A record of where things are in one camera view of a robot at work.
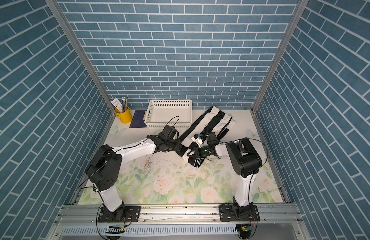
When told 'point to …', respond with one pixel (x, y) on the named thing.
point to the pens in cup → (124, 103)
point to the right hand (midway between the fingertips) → (191, 155)
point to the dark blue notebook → (137, 120)
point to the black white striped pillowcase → (214, 120)
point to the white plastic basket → (177, 112)
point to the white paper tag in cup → (116, 103)
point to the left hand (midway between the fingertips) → (183, 146)
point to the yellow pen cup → (126, 117)
